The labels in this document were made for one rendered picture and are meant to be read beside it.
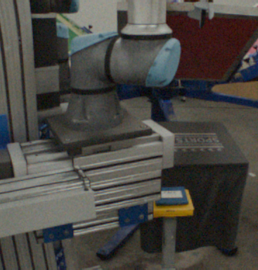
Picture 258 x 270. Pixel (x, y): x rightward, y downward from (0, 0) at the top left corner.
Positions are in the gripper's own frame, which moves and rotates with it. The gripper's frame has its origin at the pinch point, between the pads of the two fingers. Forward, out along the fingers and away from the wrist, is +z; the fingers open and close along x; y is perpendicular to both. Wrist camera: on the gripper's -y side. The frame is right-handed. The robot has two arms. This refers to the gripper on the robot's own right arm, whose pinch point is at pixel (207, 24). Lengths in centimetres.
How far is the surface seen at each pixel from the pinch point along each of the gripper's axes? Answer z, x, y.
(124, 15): -7.2, -18.3, 26.5
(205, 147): 43, -42, -7
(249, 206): 102, -173, -71
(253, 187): 93, -203, -84
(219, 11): -8.8, -14.4, -7.8
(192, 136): 40, -55, -4
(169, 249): 74, -6, 12
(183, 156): 46, -34, 3
